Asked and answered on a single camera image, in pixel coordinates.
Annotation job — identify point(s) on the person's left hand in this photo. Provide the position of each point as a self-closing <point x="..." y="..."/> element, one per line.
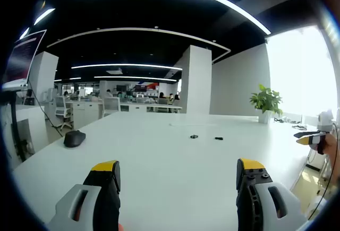
<point x="121" y="227"/>

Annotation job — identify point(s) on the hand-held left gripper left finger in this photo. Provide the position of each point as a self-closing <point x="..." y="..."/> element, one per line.
<point x="103" y="188"/>

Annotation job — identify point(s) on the black plastic buckle part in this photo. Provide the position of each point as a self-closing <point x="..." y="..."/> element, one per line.
<point x="194" y="136"/>
<point x="219" y="138"/>

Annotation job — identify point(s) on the black computer mouse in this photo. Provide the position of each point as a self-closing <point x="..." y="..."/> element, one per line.
<point x="74" y="138"/>

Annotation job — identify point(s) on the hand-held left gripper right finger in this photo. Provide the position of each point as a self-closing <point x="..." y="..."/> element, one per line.
<point x="249" y="201"/>

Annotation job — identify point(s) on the black monitor stand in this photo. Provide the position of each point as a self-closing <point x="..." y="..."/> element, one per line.
<point x="16" y="124"/>

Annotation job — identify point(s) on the white office cabinet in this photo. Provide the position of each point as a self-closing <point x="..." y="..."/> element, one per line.
<point x="86" y="114"/>

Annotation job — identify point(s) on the red blue wall banner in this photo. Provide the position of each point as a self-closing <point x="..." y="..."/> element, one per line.
<point x="144" y="87"/>

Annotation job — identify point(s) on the person's right hand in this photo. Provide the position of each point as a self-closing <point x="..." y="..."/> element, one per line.
<point x="333" y="144"/>

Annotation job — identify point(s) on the white office chair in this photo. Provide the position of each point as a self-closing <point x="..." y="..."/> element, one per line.
<point x="62" y="109"/>
<point x="111" y="106"/>

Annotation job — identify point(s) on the curved white ceiling trim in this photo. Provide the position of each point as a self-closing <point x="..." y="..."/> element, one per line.
<point x="132" y="30"/>

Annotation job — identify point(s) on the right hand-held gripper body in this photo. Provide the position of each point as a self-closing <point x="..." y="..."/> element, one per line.
<point x="326" y="120"/>

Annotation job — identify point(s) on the green potted plant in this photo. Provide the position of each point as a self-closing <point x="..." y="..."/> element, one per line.
<point x="267" y="102"/>

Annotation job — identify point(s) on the computer monitor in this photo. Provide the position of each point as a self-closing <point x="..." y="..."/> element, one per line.
<point x="22" y="55"/>

